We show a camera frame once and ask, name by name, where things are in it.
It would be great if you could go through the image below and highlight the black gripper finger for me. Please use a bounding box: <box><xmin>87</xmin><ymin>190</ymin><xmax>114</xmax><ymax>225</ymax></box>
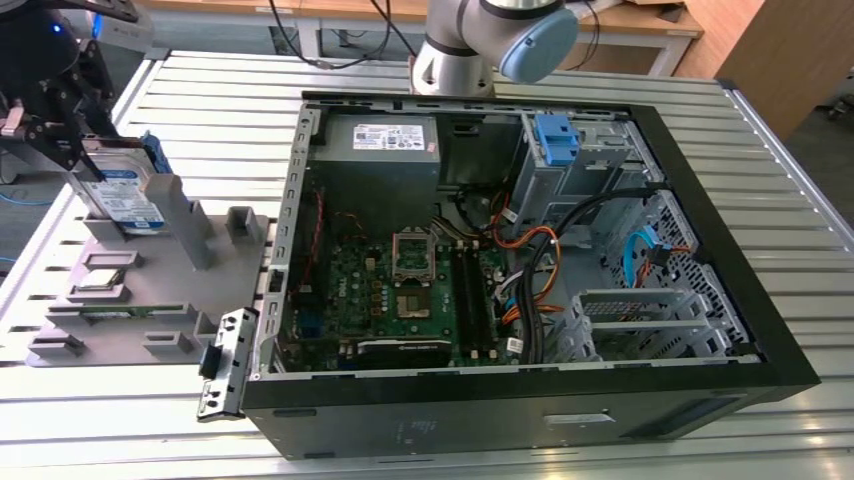
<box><xmin>0</xmin><ymin>79</ymin><xmax>106</xmax><ymax>184</ymax></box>
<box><xmin>62</xmin><ymin>38</ymin><xmax>121</xmax><ymax>144</ymax></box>

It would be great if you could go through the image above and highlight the hard disk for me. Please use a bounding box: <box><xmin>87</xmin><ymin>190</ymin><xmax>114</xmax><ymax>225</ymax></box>
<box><xmin>65</xmin><ymin>130</ymin><xmax>171</xmax><ymax>236</ymax></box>

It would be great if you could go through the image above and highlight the blue data wire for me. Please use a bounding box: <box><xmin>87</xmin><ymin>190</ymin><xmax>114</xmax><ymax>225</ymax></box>
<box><xmin>623</xmin><ymin>223</ymin><xmax>659</xmax><ymax>290</ymax></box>

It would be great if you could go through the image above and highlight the black plug power wire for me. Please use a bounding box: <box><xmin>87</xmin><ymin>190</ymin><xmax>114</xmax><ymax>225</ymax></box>
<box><xmin>639</xmin><ymin>243</ymin><xmax>699</xmax><ymax>289</ymax></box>

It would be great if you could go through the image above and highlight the silver disk bay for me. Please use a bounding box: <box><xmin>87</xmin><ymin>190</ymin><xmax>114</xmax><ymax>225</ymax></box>
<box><xmin>542</xmin><ymin>287</ymin><xmax>761</xmax><ymax>364</ymax></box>

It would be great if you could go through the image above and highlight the silver CPU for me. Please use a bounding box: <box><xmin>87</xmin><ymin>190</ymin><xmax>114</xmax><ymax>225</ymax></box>
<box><xmin>73</xmin><ymin>267</ymin><xmax>127</xmax><ymax>291</ymax></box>

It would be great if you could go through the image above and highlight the grey parts rack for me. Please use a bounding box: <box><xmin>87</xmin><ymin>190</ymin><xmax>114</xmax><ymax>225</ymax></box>
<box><xmin>23</xmin><ymin>172</ymin><xmax>278</xmax><ymax>369</ymax></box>

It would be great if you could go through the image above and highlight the green RAM stick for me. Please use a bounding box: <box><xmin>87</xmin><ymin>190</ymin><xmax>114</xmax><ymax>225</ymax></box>
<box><xmin>77</xmin><ymin>305</ymin><xmax>182</xmax><ymax>321</ymax></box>

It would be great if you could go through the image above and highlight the grey power supply unit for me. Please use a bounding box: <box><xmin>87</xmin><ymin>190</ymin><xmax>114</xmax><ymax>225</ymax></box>
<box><xmin>310</xmin><ymin>113</ymin><xmax>442</xmax><ymax>241</ymax></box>

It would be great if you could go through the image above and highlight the black case fan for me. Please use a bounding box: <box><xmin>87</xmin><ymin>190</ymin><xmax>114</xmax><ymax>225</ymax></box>
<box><xmin>294</xmin><ymin>183</ymin><xmax>329</xmax><ymax>296</ymax></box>

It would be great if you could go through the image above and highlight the metal socket cover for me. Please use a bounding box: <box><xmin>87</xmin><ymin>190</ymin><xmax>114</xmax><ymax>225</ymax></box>
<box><xmin>390</xmin><ymin>230</ymin><xmax>440</xmax><ymax>287</ymax></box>

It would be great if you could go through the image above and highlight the green motherboard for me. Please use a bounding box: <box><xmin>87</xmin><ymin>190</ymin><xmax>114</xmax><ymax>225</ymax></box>
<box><xmin>282</xmin><ymin>234</ymin><xmax>528</xmax><ymax>374</ymax></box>

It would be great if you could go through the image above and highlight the CPU socket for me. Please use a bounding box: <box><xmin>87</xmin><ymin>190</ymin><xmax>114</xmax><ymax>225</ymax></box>
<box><xmin>392</xmin><ymin>287</ymin><xmax>434</xmax><ymax>321</ymax></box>

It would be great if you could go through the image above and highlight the black graphics card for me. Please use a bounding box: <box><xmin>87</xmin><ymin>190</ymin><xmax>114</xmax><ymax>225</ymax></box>
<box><xmin>337</xmin><ymin>335</ymin><xmax>454</xmax><ymax>371</ymax></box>

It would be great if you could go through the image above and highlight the black RAM slot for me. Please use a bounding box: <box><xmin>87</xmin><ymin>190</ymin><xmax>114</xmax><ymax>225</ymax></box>
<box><xmin>466</xmin><ymin>238</ymin><xmax>493</xmax><ymax>360</ymax></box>
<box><xmin>450</xmin><ymin>238</ymin><xmax>476</xmax><ymax>360</ymax></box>
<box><xmin>458</xmin><ymin>238</ymin><xmax>484</xmax><ymax>360</ymax></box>
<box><xmin>473</xmin><ymin>238</ymin><xmax>501</xmax><ymax>360</ymax></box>

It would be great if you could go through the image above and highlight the blue drive latch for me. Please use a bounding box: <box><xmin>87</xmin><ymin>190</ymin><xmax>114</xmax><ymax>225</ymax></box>
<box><xmin>532</xmin><ymin>114</ymin><xmax>581</xmax><ymax>167</ymax></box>

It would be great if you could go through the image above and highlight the silver drive cage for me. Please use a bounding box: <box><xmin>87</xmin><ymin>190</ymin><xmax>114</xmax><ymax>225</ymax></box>
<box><xmin>509</xmin><ymin>113</ymin><xmax>668</xmax><ymax>231</ymax></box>

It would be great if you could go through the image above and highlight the black PC case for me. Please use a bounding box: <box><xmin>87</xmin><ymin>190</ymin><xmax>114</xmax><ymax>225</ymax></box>
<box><xmin>236</xmin><ymin>89</ymin><xmax>823</xmax><ymax>459</ymax></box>

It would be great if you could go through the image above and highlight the wooden cabinet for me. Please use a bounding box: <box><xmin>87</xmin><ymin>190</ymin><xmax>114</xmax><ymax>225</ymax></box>
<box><xmin>669</xmin><ymin>0</ymin><xmax>854</xmax><ymax>144</ymax></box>

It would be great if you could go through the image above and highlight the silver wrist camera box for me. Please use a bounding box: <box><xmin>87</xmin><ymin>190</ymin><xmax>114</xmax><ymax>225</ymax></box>
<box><xmin>82</xmin><ymin>7</ymin><xmax>155</xmax><ymax>54</ymax></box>

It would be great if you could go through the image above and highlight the blue floor cable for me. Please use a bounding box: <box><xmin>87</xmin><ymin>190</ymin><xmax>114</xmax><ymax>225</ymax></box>
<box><xmin>0</xmin><ymin>187</ymin><xmax>58</xmax><ymax>207</ymax></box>

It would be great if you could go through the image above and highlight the red black fan wire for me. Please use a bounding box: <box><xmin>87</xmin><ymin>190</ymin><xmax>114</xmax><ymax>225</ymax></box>
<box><xmin>297</xmin><ymin>187</ymin><xmax>328</xmax><ymax>294</ymax></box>

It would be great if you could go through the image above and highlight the silver slot bracket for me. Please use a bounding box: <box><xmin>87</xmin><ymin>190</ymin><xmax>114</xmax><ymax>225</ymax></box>
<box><xmin>194</xmin><ymin>307</ymin><xmax>260</xmax><ymax>424</ymax></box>

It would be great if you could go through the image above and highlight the yellow black wire bundle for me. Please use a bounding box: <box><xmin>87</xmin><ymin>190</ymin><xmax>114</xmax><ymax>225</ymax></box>
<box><xmin>429</xmin><ymin>214</ymin><xmax>485</xmax><ymax>244</ymax></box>

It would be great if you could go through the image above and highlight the orange red wire bundle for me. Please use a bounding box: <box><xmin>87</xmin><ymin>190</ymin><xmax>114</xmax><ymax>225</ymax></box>
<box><xmin>490</xmin><ymin>224</ymin><xmax>568</xmax><ymax>326</ymax></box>

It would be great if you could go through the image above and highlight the black cable bundle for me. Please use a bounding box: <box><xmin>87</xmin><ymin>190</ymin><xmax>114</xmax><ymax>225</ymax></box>
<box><xmin>516</xmin><ymin>187</ymin><xmax>668</xmax><ymax>364</ymax></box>

